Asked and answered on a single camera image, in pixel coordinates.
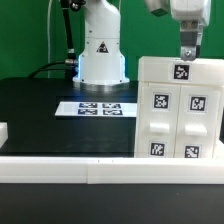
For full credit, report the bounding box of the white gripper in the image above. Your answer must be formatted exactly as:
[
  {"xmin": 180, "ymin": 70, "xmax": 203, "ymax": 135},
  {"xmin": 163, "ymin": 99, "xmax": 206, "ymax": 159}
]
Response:
[{"xmin": 170, "ymin": 0, "xmax": 211, "ymax": 61}]

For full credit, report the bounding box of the small white cabinet top block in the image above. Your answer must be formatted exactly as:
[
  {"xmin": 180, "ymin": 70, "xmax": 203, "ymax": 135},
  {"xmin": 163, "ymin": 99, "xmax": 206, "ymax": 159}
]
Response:
[{"xmin": 138, "ymin": 56, "xmax": 224, "ymax": 86}]

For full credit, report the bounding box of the white cabinet body box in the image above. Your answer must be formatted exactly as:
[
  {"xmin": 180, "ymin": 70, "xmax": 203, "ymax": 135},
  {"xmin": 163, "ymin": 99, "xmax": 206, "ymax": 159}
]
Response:
[{"xmin": 134, "ymin": 83, "xmax": 224, "ymax": 159}]

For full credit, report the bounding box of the white marker base sheet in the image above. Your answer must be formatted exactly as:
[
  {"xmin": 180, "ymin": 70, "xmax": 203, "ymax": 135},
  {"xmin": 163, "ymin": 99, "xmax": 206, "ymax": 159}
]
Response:
[{"xmin": 55, "ymin": 101, "xmax": 137, "ymax": 117}]

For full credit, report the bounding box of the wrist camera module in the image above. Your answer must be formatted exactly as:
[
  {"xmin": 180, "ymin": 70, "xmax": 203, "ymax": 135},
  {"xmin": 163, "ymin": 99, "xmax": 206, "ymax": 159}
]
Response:
[{"xmin": 144, "ymin": 0, "xmax": 169, "ymax": 17}]

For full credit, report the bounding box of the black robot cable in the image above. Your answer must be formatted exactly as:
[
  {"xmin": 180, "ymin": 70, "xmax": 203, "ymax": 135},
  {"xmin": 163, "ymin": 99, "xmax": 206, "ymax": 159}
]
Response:
[{"xmin": 27, "ymin": 0, "xmax": 86, "ymax": 80}]

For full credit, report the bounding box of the white cable on wall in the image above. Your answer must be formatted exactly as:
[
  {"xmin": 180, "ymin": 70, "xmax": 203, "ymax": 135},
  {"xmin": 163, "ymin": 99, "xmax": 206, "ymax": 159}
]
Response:
[{"xmin": 46, "ymin": 0, "xmax": 54, "ymax": 79}]

